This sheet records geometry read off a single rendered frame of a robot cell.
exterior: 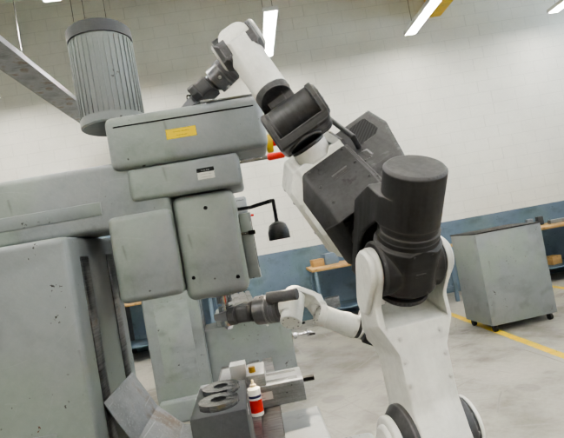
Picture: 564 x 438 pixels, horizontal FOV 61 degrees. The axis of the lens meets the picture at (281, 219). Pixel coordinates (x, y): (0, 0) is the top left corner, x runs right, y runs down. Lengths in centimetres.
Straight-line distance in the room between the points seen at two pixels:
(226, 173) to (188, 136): 16
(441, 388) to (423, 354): 7
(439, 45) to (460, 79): 69
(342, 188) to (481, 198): 797
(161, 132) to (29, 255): 49
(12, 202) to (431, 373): 123
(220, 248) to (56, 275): 45
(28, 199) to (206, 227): 52
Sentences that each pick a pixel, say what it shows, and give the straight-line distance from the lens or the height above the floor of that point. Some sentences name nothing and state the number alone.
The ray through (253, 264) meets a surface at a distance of 154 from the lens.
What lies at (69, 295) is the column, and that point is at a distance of 142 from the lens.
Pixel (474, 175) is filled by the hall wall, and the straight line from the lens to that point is 898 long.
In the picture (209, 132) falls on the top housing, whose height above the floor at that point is 180.
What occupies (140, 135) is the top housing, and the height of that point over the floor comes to 182.
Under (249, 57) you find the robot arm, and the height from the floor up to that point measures 190.
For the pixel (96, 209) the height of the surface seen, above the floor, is 163.
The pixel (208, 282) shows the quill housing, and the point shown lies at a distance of 146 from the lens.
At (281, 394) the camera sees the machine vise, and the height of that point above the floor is 96.
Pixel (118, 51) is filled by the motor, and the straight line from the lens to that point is 165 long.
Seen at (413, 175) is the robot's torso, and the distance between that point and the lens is 84.
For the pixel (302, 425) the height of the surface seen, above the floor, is 84.
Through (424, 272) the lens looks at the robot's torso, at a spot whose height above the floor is 134.
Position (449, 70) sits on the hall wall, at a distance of 923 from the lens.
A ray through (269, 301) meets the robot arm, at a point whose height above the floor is 127.
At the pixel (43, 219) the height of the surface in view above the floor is 163.
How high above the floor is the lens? 146
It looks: 2 degrees up
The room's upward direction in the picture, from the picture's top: 10 degrees counter-clockwise
